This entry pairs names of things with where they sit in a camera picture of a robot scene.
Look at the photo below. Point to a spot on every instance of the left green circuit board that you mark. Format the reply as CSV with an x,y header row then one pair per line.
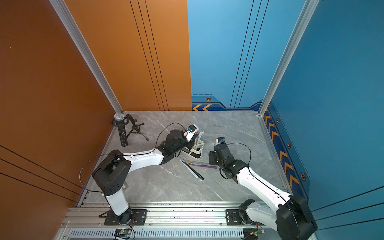
x,y
124,234

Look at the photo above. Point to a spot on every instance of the purple toothbrush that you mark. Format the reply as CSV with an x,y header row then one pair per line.
x,y
202,166

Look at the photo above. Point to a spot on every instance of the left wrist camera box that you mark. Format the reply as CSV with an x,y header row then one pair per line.
x,y
190,132

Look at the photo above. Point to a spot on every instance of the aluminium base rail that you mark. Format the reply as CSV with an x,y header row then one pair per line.
x,y
165,221

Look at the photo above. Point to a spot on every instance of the black toothbrush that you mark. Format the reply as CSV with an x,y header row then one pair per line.
x,y
200,176

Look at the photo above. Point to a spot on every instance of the small black tripod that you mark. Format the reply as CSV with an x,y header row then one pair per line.
x,y
136,128

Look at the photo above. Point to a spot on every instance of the right green circuit board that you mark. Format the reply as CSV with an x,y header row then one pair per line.
x,y
255,235

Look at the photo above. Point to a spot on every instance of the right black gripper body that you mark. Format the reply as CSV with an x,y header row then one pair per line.
x,y
214,160

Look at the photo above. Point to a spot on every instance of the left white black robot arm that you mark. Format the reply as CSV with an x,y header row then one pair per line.
x,y
112,172

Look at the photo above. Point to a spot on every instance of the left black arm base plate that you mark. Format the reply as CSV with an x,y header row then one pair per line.
x,y
136,217

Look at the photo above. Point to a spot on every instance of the white toothbrush holder organizer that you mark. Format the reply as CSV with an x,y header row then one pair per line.
x,y
193,154

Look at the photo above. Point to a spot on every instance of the green circuit board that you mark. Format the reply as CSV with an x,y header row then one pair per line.
x,y
255,235
124,234

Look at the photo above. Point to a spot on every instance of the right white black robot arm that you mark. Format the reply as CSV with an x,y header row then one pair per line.
x,y
289,215

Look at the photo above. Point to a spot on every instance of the left aluminium corner post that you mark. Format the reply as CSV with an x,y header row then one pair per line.
x,y
75,33

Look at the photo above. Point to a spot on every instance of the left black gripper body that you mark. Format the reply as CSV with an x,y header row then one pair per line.
x,y
183,143

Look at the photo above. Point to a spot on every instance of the grey white toothbrush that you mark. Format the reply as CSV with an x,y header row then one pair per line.
x,y
190,170

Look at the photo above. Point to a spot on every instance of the black perforated post with ball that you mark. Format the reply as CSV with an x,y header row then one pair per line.
x,y
120,122

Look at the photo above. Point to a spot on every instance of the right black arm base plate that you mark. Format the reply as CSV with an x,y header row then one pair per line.
x,y
236,217

